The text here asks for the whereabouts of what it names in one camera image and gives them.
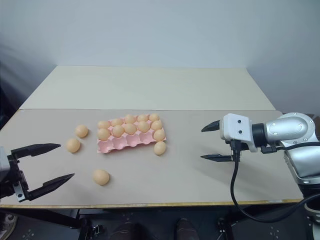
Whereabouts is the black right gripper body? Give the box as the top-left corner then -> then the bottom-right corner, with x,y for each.
224,138 -> 251,157

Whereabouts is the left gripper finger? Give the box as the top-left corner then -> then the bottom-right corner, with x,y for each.
10,142 -> 62,161
25,172 -> 76,201

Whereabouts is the silver robot torso part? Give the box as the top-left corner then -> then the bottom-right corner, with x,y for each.
304,197 -> 320,240

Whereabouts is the black table frame bar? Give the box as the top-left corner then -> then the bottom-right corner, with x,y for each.
0,207 -> 81,230

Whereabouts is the dark brown rounded shape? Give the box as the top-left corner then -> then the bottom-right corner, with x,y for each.
175,217 -> 199,240

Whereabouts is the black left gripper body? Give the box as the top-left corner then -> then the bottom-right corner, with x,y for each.
6,153 -> 30,203

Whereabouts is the short black plug cable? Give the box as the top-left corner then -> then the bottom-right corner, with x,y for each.
260,145 -> 286,154

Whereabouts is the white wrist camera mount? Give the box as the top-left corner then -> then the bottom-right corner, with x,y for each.
219,112 -> 259,153
0,145 -> 11,173

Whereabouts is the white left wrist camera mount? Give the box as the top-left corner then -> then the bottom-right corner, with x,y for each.
0,145 -> 11,173

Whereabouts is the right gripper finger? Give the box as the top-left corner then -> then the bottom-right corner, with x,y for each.
200,119 -> 221,133
200,153 -> 236,163

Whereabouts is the pink egg tray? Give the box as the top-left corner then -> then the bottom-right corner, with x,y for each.
96,114 -> 168,155

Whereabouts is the long black wrist cable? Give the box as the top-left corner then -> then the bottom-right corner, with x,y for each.
230,139 -> 320,224

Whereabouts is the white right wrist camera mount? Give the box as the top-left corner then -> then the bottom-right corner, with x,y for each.
219,112 -> 259,153

